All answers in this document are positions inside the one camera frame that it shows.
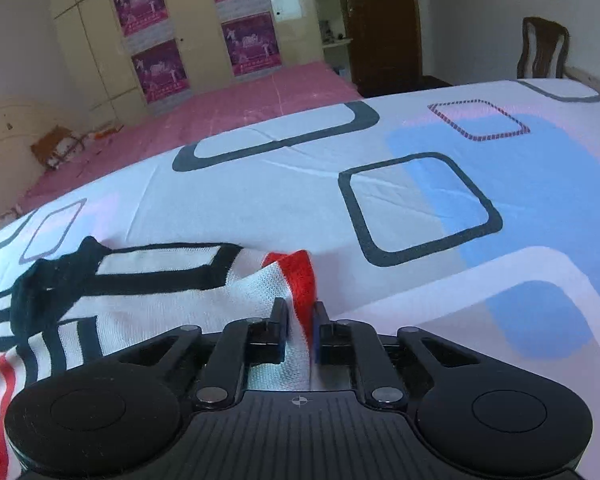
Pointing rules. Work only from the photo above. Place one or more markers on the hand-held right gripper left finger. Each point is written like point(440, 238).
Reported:
point(280, 332)

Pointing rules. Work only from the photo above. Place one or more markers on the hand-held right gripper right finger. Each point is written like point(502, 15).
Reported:
point(320, 335)

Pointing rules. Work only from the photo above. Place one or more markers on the striped knit sweater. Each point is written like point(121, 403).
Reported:
point(180, 310)

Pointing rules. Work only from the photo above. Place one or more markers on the patterned bed sheet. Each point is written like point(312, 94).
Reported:
point(430, 310)

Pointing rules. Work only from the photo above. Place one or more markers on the pink bed sheet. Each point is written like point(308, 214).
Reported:
point(230, 110)

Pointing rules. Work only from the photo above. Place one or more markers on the small brown wooden stool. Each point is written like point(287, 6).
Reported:
point(50, 147)

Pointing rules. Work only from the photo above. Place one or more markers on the cream wardrobe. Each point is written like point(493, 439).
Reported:
point(200, 35)

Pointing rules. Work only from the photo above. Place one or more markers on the brown wooden door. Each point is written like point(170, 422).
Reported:
point(380, 25)

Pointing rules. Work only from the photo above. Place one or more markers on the cream corner shelf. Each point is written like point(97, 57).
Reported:
point(330, 15)

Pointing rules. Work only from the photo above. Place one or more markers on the cream arched headboard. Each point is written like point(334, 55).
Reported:
point(5, 150)

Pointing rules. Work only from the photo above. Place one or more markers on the brown wooden chair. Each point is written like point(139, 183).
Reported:
point(530, 45)

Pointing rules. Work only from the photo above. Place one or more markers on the wooden bed frame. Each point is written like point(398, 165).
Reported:
point(592, 81)

